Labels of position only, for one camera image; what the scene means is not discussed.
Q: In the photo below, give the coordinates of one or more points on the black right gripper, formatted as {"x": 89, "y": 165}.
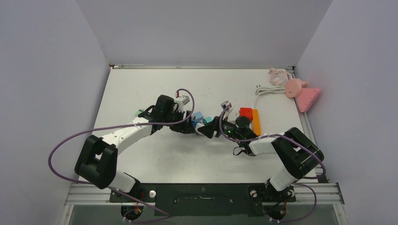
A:
{"x": 209, "y": 129}

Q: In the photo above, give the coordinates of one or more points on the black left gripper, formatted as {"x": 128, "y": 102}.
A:
{"x": 185, "y": 127}

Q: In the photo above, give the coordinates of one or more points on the teal plug charger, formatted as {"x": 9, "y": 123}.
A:
{"x": 207, "y": 120}

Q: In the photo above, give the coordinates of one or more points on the light blue plug charger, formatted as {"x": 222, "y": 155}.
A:
{"x": 197, "y": 117}

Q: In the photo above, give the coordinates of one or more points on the red cube socket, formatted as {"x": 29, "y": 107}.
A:
{"x": 246, "y": 112}

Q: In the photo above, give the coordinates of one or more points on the orange power strip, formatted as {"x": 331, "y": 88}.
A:
{"x": 256, "y": 122}

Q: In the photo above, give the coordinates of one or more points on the light green plug charger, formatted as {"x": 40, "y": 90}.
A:
{"x": 139, "y": 112}

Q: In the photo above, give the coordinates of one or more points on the blue cube socket adapter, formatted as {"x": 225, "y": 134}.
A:
{"x": 197, "y": 124}

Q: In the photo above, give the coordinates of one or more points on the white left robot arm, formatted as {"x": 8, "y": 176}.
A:
{"x": 97, "y": 162}

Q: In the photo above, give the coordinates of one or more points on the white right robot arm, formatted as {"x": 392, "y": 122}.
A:
{"x": 298, "y": 154}

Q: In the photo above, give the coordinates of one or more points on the pink round socket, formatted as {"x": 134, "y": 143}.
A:
{"x": 294, "y": 86}

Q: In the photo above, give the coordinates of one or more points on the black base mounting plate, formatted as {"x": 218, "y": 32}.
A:
{"x": 208, "y": 199}

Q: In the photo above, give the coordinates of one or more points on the pink triangular power strip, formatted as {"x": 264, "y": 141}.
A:
{"x": 306, "y": 98}

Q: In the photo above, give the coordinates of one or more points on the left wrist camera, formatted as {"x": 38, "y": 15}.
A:
{"x": 182, "y": 101}

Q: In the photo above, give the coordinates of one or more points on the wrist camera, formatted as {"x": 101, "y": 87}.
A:
{"x": 182, "y": 101}
{"x": 227, "y": 107}

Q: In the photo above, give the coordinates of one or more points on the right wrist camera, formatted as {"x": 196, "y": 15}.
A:
{"x": 227, "y": 107}

